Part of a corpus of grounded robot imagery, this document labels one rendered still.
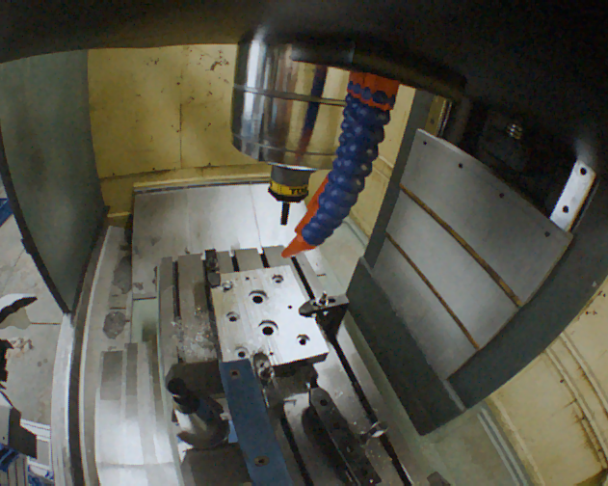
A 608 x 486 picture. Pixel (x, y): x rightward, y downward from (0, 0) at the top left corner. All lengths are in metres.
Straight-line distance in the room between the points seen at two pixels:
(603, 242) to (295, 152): 0.55
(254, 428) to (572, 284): 0.58
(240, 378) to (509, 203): 0.55
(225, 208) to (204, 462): 1.22
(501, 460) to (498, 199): 1.06
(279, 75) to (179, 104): 1.10
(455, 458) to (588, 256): 0.86
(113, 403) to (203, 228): 0.87
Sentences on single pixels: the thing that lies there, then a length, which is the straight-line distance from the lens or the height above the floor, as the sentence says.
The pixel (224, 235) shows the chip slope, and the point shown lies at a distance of 1.31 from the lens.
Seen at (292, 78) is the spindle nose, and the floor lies 1.51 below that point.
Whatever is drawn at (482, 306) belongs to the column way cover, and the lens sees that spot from 0.68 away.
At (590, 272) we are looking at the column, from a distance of 0.61.
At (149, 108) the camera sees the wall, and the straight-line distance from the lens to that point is 1.35.
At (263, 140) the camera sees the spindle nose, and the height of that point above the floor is 1.45.
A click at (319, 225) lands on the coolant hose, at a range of 0.17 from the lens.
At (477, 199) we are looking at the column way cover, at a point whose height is 1.35.
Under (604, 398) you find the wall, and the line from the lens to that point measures 1.10.
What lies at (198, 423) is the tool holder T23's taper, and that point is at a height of 1.27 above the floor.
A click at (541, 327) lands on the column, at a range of 0.66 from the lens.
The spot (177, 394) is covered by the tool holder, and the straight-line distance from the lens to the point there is 0.22.
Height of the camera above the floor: 1.53
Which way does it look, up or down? 38 degrees down
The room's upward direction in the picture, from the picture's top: 11 degrees clockwise
